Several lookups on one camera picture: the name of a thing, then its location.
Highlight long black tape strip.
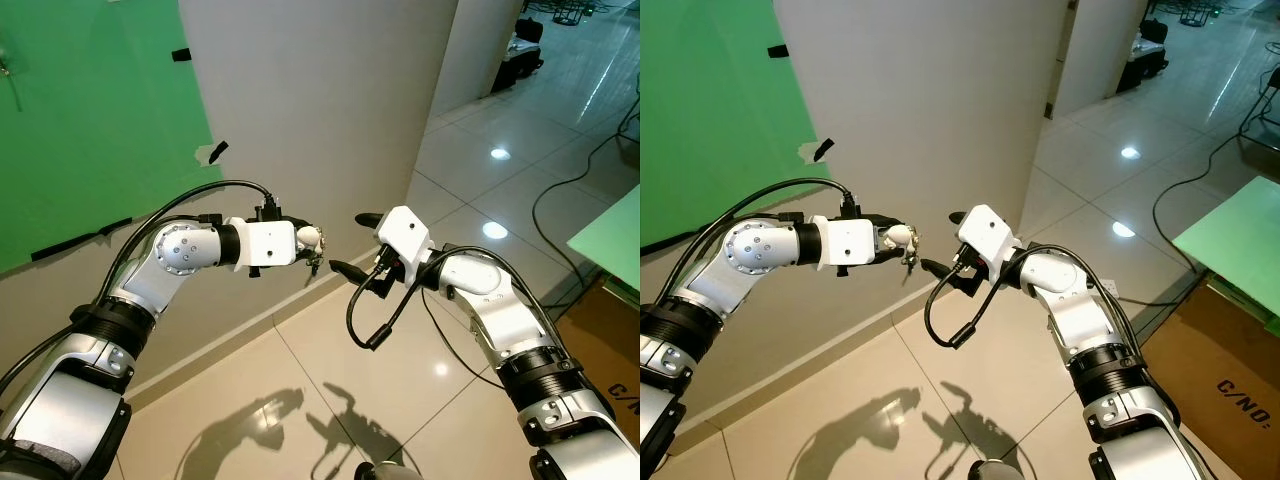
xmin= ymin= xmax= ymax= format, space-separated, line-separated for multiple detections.
xmin=30 ymin=215 xmax=134 ymax=263
xmin=640 ymin=225 xmax=701 ymax=252

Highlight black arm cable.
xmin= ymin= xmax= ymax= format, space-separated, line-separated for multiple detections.
xmin=346 ymin=262 xmax=441 ymax=351
xmin=0 ymin=180 xmax=277 ymax=401
xmin=640 ymin=178 xmax=861 ymax=331
xmin=925 ymin=262 xmax=1021 ymax=349

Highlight black metal stand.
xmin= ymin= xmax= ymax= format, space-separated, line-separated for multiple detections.
xmin=1238 ymin=70 xmax=1280 ymax=183
xmin=615 ymin=90 xmax=641 ymax=173

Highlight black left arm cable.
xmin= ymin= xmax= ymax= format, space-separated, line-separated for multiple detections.
xmin=640 ymin=178 xmax=861 ymax=331
xmin=0 ymin=180 xmax=277 ymax=401

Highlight keys with white keychain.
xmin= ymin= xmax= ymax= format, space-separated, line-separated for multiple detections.
xmin=296 ymin=226 xmax=328 ymax=288
xmin=885 ymin=224 xmax=923 ymax=279

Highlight green backdrop sheet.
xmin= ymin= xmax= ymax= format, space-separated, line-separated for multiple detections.
xmin=0 ymin=0 xmax=217 ymax=276
xmin=640 ymin=0 xmax=836 ymax=253

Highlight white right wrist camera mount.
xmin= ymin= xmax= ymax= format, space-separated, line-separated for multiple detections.
xmin=375 ymin=205 xmax=433 ymax=273
xmin=955 ymin=203 xmax=1023 ymax=273

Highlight black floor cable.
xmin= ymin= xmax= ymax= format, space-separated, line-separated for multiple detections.
xmin=1152 ymin=90 xmax=1280 ymax=306
xmin=530 ymin=85 xmax=641 ymax=301

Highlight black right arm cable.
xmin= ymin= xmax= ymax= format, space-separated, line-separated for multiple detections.
xmin=925 ymin=262 xmax=1021 ymax=349
xmin=346 ymin=262 xmax=441 ymax=351

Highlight black office chair base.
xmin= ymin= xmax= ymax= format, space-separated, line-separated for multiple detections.
xmin=548 ymin=0 xmax=601 ymax=27
xmin=1175 ymin=0 xmax=1223 ymax=27

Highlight green table top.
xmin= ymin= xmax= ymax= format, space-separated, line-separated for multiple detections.
xmin=567 ymin=183 xmax=641 ymax=293
xmin=1172 ymin=175 xmax=1280 ymax=319

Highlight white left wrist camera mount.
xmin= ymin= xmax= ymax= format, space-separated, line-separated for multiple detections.
xmin=817 ymin=216 xmax=881 ymax=271
xmin=240 ymin=218 xmax=299 ymax=273

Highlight brown cardboard box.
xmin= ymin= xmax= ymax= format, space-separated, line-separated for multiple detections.
xmin=552 ymin=275 xmax=641 ymax=446
xmin=1140 ymin=278 xmax=1280 ymax=480

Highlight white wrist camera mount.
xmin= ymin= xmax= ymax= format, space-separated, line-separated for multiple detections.
xmin=817 ymin=216 xmax=881 ymax=271
xmin=375 ymin=205 xmax=433 ymax=273
xmin=955 ymin=203 xmax=1023 ymax=273
xmin=240 ymin=218 xmax=299 ymax=273

